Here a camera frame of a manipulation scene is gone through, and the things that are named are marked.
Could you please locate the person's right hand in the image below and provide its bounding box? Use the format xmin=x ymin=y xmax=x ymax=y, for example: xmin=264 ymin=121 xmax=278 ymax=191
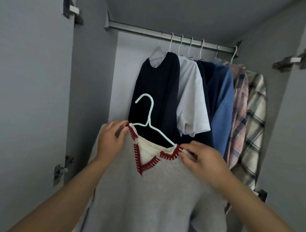
xmin=178 ymin=140 xmax=232 ymax=192

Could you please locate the person's left hand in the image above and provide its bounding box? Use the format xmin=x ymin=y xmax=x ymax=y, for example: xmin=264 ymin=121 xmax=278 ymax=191
xmin=95 ymin=120 xmax=130 ymax=163

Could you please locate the light blue hanger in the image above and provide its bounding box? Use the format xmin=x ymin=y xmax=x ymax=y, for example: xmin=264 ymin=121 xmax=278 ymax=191
xmin=135 ymin=92 xmax=177 ymax=147

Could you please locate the blue denim shirt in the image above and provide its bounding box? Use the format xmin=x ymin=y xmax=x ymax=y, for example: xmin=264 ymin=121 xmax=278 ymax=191
xmin=210 ymin=62 xmax=235 ymax=157

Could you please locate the grey sweater red stitching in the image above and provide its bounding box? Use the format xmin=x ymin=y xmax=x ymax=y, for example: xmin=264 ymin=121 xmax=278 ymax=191
xmin=79 ymin=121 xmax=228 ymax=232

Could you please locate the navy Skechers tee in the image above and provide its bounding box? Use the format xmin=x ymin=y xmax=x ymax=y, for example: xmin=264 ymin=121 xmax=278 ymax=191
xmin=204 ymin=62 xmax=217 ymax=135

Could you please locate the pink plaid shirt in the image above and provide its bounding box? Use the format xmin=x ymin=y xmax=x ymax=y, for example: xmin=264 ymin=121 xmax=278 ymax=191
xmin=222 ymin=60 xmax=250 ymax=215

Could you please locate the cream plaid shirt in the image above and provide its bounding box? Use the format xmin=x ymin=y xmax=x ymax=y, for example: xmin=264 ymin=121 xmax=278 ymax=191
xmin=230 ymin=69 xmax=267 ymax=192

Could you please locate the plain navy top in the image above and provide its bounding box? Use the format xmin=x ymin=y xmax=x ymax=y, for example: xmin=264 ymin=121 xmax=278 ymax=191
xmin=127 ymin=51 xmax=183 ymax=149

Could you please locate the white zip polo shirt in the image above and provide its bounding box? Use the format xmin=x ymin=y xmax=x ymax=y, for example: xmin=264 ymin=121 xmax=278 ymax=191
xmin=176 ymin=55 xmax=212 ymax=138

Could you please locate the navy Vacation logo t-shirt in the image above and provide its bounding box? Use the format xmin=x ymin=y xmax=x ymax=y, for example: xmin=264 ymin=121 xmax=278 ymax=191
xmin=180 ymin=59 xmax=211 ymax=149

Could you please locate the white plastic hanger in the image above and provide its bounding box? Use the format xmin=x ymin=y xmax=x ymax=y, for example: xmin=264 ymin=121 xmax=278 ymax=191
xmin=148 ymin=33 xmax=167 ymax=69
xmin=213 ymin=45 xmax=223 ymax=63

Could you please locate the light green hanger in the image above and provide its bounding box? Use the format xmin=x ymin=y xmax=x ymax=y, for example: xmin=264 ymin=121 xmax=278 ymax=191
xmin=229 ymin=45 xmax=239 ymax=65

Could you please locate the white wire hanger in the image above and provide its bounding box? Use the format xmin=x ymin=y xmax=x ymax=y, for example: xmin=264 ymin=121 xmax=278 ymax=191
xmin=167 ymin=32 xmax=175 ymax=54
xmin=177 ymin=33 xmax=185 ymax=57
xmin=186 ymin=36 xmax=196 ymax=61

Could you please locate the pale pink hanger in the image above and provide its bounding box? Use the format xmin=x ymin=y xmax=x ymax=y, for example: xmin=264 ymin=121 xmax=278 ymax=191
xmin=197 ymin=38 xmax=207 ymax=61

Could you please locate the person's right forearm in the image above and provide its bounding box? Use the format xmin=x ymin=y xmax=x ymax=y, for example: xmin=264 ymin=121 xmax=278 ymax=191
xmin=213 ymin=178 xmax=296 ymax=232

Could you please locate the person's left forearm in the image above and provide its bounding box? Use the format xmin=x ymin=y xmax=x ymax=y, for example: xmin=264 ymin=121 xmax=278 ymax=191
xmin=6 ymin=157 xmax=109 ymax=232

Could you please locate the metal wardrobe rail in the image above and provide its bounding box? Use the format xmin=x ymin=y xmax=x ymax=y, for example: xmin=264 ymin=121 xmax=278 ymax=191
xmin=105 ymin=10 xmax=240 ymax=58

